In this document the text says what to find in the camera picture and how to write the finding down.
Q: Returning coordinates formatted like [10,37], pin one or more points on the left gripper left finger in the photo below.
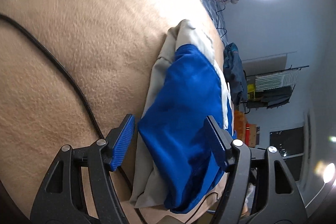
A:
[78,188]

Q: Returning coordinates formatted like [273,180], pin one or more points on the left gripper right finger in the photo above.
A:
[259,187]

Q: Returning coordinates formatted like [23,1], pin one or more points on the white and blue jacket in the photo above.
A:
[174,165]

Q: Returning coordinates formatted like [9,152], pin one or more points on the black clothes rack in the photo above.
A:
[272,89]

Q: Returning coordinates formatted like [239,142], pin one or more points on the dark hanging clothes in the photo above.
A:
[234,74]

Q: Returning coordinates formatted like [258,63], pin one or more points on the dark window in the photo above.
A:
[290,144]

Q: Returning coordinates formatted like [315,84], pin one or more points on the cardboard box with books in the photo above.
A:
[252,135]

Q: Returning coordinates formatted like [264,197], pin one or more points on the orange cloth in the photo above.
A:
[240,124]

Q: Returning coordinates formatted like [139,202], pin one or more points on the yellow box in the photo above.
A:
[251,91]

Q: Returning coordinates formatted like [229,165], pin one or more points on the striped white towel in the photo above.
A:
[277,80]

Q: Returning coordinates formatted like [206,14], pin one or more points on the tan bed blanket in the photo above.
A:
[107,46]

